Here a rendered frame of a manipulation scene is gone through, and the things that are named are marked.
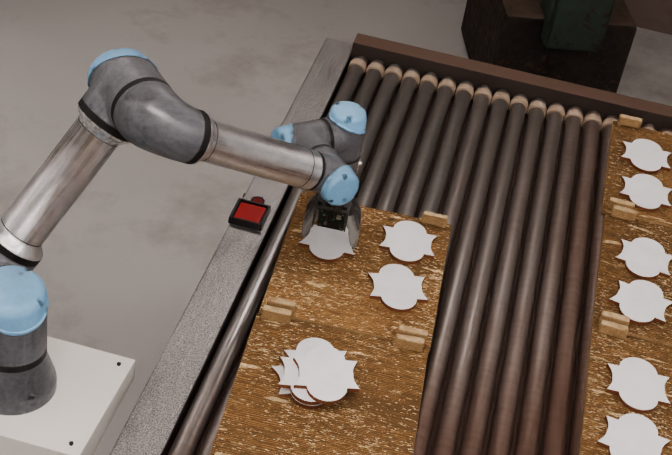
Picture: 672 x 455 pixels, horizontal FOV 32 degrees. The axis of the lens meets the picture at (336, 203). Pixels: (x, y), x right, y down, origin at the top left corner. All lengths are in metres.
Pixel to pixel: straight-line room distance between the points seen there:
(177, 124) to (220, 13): 3.34
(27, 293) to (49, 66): 2.84
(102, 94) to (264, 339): 0.59
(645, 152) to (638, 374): 0.82
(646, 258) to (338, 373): 0.85
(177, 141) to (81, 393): 0.53
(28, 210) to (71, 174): 0.10
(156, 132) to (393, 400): 0.69
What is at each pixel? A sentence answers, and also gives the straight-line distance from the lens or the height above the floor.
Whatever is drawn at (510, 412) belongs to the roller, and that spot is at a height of 0.92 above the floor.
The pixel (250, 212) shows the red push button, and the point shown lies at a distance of 2.65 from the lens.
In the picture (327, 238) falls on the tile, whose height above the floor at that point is 0.95.
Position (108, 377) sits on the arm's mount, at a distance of 2.27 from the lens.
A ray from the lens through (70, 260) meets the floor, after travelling 3.92.
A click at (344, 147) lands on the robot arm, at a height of 1.23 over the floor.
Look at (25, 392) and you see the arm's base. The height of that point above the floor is 0.97.
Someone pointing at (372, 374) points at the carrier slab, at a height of 0.94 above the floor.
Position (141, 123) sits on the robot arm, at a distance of 2.00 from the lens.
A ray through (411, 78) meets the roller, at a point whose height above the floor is 0.92.
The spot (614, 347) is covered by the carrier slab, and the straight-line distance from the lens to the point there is 2.51.
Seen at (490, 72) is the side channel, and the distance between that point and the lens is 3.27.
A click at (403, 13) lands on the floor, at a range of 5.53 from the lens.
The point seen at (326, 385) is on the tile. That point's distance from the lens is 2.21.
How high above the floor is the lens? 2.56
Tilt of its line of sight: 37 degrees down
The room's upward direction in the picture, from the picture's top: 9 degrees clockwise
